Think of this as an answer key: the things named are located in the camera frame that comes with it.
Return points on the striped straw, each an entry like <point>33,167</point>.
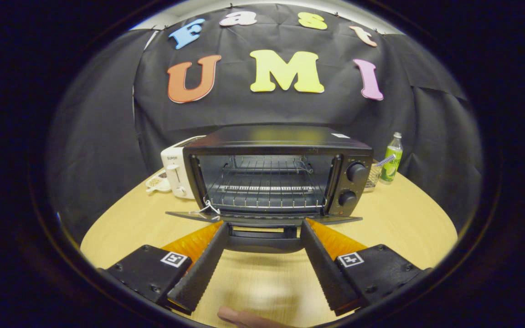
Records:
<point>384,160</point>

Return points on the green label drink bottle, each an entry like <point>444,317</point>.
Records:
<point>391,159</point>

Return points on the black toaster oven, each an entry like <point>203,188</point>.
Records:
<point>285,136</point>

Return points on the black backdrop cloth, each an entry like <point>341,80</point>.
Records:
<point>262,111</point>

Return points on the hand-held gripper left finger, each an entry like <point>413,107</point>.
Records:
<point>205,269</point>

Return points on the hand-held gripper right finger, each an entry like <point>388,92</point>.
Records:
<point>324,269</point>

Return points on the white pop-up toaster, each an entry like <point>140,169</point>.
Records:
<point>173,173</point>

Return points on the small white plate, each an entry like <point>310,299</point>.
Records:
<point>155,183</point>

